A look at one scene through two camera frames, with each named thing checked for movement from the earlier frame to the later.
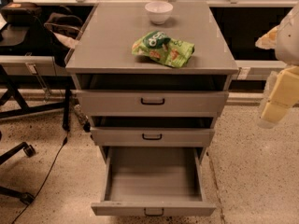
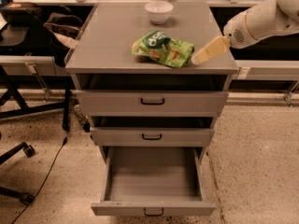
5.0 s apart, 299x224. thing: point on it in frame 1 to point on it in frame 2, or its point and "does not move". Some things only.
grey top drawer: [152, 94] does not move
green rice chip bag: [163, 49] does not move
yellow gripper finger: [283, 95] to [236, 35]
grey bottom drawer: [152, 181] does not move
